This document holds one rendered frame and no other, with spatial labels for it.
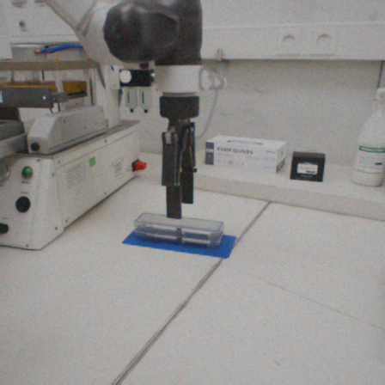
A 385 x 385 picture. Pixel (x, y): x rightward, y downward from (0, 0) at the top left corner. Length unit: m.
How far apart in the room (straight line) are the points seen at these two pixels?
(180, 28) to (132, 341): 0.48
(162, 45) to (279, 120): 0.74
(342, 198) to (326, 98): 0.39
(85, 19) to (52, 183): 0.33
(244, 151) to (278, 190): 0.19
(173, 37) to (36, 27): 0.61
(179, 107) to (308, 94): 0.67
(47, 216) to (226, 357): 0.47
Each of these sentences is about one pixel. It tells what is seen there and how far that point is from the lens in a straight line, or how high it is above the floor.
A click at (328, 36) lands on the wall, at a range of 1.21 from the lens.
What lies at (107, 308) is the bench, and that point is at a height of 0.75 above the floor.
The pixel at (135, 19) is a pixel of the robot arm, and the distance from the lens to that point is 0.61.
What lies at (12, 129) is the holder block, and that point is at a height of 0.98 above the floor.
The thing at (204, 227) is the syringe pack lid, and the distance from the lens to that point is 0.75.
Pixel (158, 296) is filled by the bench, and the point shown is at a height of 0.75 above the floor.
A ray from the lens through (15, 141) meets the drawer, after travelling 0.81.
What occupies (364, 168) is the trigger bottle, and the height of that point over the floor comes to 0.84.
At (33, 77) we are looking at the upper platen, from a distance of 1.02.
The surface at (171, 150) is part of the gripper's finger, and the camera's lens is 0.66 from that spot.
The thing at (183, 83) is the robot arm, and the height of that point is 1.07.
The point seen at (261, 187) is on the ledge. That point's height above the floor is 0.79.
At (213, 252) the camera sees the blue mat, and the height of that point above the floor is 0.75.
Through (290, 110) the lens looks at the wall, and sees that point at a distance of 1.28.
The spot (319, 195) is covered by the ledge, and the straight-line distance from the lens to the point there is 0.99.
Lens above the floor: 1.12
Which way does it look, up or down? 21 degrees down
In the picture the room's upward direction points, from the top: straight up
